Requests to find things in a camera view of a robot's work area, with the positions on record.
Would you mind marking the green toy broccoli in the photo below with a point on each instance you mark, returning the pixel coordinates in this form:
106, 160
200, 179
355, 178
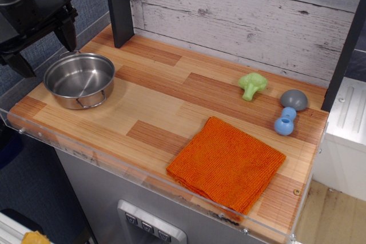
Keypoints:
252, 83

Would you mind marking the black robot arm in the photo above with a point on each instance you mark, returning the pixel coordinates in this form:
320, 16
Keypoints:
24, 22

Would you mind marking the grey half-dome toy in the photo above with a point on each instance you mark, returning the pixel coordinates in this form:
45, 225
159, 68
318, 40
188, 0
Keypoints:
295, 99

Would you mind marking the dark grey right post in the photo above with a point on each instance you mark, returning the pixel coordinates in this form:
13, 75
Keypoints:
345, 57

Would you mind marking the stainless steel pot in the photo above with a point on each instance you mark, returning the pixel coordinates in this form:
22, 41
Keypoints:
81, 80

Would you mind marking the silver dispenser button panel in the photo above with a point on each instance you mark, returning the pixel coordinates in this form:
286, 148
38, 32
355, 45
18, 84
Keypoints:
149, 223

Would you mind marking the grey toy cabinet front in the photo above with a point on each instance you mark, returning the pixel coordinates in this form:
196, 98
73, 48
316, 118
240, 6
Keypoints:
98, 192

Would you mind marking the yellow object at bottom-left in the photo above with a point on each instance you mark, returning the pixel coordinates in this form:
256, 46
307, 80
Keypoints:
35, 237

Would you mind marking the blue dumbbell-shaped toy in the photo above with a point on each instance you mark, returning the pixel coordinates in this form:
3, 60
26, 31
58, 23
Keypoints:
284, 125

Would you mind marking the clear acrylic edge guard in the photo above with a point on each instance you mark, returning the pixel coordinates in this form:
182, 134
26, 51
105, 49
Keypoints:
140, 144

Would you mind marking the white ridged side unit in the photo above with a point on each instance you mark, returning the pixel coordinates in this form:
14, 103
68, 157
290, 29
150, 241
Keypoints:
340, 163

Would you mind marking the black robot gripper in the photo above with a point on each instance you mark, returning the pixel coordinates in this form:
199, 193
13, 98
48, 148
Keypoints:
24, 22

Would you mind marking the orange knitted towel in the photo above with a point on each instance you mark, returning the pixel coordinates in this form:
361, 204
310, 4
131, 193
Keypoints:
226, 165

